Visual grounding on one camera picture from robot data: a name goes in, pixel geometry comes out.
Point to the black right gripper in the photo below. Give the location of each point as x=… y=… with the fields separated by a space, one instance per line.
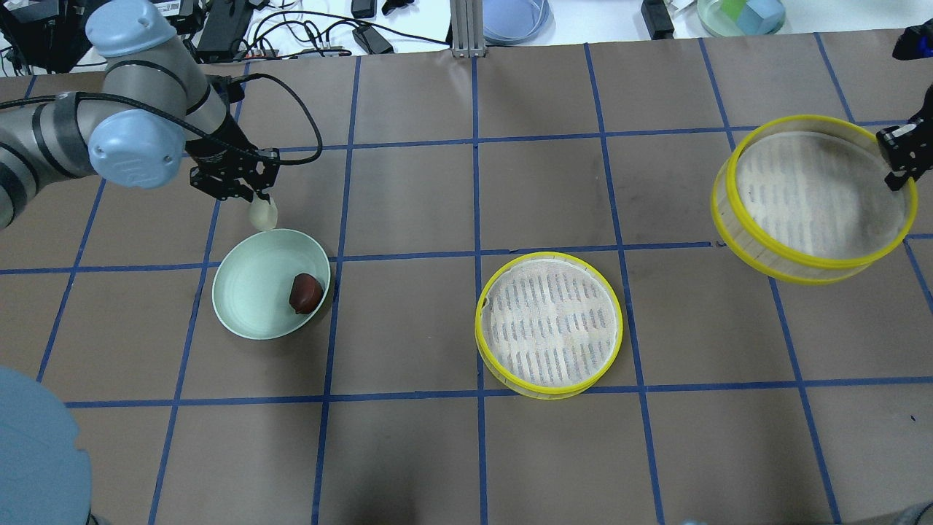
x=898 y=148

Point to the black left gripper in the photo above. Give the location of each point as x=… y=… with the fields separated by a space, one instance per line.
x=220 y=148

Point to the white steamed bun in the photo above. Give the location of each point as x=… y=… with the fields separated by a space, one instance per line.
x=263 y=212

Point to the yellow rimmed steamer basket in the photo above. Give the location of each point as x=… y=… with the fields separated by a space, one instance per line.
x=802 y=200

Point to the dark red bun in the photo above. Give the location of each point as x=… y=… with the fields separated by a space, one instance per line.
x=306 y=294

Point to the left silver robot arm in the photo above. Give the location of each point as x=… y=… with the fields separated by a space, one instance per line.
x=156 y=105

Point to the yellow rimmed steamer tray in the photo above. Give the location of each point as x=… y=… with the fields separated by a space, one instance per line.
x=548 y=325

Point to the mint green bowl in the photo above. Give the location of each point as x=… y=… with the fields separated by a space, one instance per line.
x=251 y=288

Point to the black power adapter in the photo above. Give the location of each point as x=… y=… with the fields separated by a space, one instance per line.
x=371 y=41

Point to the green glass bowl with blocks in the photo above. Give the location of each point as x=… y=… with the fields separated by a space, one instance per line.
x=741 y=18

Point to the blue plate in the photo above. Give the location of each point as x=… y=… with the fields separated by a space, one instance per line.
x=514 y=22

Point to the aluminium frame post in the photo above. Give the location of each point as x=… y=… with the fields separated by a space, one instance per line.
x=466 y=23

